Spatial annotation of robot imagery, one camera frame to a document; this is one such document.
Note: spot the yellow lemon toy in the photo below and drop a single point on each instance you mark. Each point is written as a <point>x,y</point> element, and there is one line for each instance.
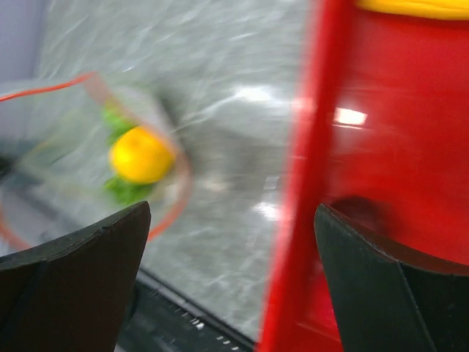
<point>140,157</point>

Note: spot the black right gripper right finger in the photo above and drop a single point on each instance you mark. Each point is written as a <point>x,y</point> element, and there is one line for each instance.
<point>387,296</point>

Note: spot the yellow corn toy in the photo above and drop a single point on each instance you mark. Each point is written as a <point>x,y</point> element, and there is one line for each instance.
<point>448,10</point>

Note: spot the clear zip bag orange zipper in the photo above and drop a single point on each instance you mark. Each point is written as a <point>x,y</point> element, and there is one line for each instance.
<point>54,157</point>

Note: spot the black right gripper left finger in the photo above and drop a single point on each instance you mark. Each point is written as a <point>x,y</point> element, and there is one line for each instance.
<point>70,294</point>

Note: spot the red plastic bin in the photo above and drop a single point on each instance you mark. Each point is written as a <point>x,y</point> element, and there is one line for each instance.
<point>382,137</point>

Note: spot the green lettuce toy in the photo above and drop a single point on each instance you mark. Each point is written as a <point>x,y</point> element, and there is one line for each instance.
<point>127,185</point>

